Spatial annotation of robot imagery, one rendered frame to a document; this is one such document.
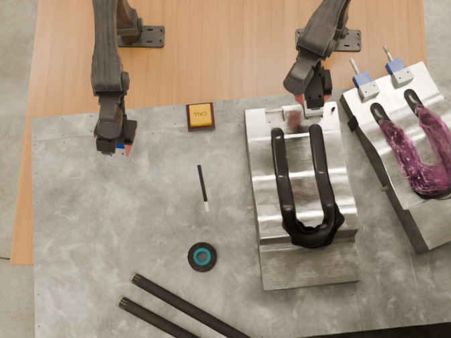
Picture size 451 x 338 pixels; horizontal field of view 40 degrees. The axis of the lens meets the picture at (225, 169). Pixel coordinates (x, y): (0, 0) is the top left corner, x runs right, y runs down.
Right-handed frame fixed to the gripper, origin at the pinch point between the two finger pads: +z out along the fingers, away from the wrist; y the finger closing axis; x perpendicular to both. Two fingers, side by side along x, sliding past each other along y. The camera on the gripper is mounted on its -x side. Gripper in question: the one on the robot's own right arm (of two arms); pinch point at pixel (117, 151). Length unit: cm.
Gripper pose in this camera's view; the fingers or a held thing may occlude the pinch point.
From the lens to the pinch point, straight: 169.0
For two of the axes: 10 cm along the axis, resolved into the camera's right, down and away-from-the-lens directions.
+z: -0.5, 6.8, 7.3
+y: 9.9, 1.1, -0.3
